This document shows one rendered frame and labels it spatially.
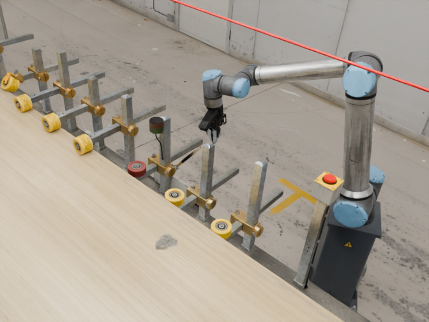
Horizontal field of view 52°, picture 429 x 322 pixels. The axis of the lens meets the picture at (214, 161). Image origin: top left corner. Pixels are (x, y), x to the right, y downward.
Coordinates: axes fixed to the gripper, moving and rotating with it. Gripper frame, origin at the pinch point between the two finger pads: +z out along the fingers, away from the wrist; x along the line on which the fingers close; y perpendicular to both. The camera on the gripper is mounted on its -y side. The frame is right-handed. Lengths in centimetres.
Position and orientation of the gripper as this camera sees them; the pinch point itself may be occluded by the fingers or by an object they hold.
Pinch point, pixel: (212, 142)
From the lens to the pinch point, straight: 221.3
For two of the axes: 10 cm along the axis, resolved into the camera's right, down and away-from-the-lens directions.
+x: -7.8, -3.1, 5.4
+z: 0.5, 8.3, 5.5
